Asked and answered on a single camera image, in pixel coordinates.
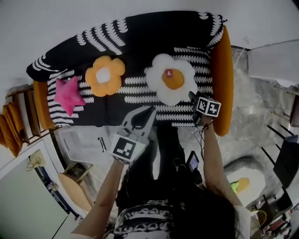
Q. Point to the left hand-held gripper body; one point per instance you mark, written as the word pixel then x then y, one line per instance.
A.
pixel 126 149

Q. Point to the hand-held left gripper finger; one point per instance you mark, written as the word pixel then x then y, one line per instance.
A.
pixel 149 126
pixel 127 121

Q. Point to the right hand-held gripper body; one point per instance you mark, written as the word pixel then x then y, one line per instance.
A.
pixel 209 107

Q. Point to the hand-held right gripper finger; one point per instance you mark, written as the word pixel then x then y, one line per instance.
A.
pixel 193 96

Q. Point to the white fried egg plush pillow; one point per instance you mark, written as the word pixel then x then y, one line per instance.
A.
pixel 172 77

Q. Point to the orange flower plush pillow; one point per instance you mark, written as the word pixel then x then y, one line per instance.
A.
pixel 112 84

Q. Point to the clear plastic storage bin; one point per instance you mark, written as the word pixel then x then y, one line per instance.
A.
pixel 84 147

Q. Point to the pink star plush pillow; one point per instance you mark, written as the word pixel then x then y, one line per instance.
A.
pixel 67 95

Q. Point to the person's left forearm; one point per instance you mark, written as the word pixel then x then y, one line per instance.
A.
pixel 105 196

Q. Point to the person's right forearm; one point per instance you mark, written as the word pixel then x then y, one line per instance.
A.
pixel 212 158

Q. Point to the person's black trousers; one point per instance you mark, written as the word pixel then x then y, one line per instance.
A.
pixel 168 151

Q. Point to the black handheld device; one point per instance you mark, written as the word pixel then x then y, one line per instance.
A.
pixel 192 161

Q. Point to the light wooden oval stool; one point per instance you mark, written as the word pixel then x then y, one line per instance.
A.
pixel 74 189

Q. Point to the person's black white printed shirt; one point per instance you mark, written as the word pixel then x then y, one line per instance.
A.
pixel 144 221

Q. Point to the green star plush pillow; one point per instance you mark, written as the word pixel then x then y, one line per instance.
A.
pixel 233 186

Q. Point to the grey round pouf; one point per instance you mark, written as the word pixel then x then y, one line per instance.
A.
pixel 254 177

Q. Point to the orange round plush pillow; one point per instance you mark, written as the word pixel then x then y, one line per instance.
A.
pixel 243 184

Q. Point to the wooden chair dark seat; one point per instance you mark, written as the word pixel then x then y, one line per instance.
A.
pixel 294 109

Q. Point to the beige tote bag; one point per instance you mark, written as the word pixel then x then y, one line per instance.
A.
pixel 36 159

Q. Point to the black chair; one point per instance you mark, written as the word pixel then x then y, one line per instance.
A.
pixel 288 161

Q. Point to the dark wooden shelf rack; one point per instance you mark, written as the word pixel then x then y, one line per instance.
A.
pixel 30 112

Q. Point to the orange square pillow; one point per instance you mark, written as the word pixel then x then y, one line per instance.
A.
pixel 2 133
pixel 14 126

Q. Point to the white framed glass door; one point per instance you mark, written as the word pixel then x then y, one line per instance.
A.
pixel 23 198

